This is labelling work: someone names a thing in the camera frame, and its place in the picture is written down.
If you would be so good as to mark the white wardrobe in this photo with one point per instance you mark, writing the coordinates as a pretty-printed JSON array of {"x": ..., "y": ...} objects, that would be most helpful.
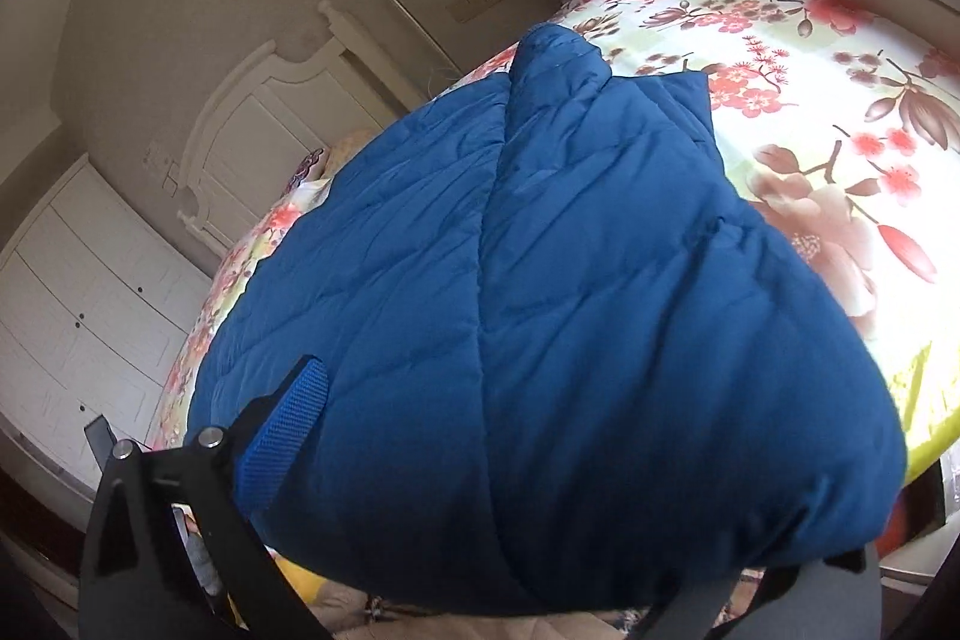
[{"x": 82, "y": 310}]

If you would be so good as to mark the blue quilted jacket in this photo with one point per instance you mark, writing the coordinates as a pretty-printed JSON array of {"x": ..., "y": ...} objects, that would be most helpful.
[{"x": 562, "y": 310}]

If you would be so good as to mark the wall socket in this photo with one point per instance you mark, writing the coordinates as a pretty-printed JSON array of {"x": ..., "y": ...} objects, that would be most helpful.
[{"x": 474, "y": 1}]

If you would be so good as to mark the thin white rod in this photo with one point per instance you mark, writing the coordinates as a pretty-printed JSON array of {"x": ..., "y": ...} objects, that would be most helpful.
[{"x": 412, "y": 29}]

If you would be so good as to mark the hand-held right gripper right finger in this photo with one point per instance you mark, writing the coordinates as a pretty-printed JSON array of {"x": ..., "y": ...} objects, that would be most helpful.
[{"x": 697, "y": 602}]

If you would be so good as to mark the floral bed sheet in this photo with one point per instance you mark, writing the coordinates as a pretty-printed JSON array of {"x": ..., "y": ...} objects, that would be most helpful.
[{"x": 825, "y": 108}]

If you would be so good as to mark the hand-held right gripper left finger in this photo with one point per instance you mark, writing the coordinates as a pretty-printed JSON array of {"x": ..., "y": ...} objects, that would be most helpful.
[{"x": 281, "y": 437}]

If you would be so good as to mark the white bed headboard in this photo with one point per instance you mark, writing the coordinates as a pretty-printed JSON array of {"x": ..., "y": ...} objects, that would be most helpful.
[{"x": 255, "y": 145}]

